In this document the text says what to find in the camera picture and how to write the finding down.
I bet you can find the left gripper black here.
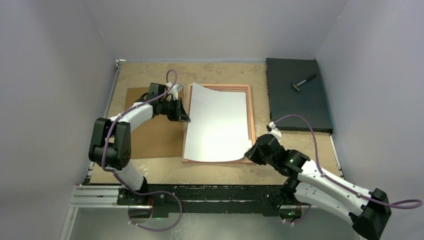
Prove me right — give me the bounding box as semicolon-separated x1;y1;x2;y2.
159;97;191;122

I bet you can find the pink wooden picture frame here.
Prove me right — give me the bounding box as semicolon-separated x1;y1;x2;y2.
181;83;257;166

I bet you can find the seascape photo print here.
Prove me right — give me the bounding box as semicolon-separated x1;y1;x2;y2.
183;82;253;164

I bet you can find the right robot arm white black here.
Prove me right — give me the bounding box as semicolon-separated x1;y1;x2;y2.
244;134;392;240

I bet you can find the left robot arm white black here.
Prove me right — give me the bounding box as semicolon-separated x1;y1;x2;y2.
88;82;190;205

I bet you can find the brown cardboard backing board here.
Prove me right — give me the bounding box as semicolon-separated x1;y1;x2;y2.
123;86;188;160

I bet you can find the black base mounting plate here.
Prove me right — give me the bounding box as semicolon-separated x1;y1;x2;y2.
117;183;298;218

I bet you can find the black flat board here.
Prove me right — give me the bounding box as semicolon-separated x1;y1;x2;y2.
265;58;334;135

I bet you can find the small hammer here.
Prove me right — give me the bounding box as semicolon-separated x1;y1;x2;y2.
291;73;318;92

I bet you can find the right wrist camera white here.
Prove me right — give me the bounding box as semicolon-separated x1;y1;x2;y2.
267;121;282;140

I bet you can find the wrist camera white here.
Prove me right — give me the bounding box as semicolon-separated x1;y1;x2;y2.
267;121;282;140
165;82;184;101

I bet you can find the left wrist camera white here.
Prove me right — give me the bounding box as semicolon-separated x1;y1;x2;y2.
165;82;184;101

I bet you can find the aluminium rail frame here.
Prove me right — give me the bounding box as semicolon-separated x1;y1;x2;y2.
60;61;359;240

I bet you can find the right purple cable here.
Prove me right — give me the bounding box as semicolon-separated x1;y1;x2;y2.
269;114;424;226

